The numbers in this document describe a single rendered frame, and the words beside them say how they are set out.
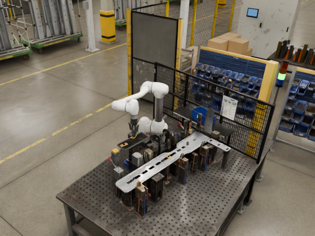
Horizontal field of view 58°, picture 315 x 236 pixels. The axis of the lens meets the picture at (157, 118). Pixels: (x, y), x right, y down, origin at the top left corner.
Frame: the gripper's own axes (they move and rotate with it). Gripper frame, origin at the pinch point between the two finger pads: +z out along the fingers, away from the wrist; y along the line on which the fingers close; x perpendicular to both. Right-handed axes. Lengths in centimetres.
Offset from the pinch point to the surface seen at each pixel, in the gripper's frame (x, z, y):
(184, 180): 3, 51, 61
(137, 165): -21.3, 25.2, 12.6
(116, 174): -43.3, 24.4, -0.6
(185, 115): 100, 23, 36
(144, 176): -33.4, 25.9, 25.5
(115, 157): -27.9, 16.0, -10.0
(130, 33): 290, -27, -132
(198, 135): 62, 26, 62
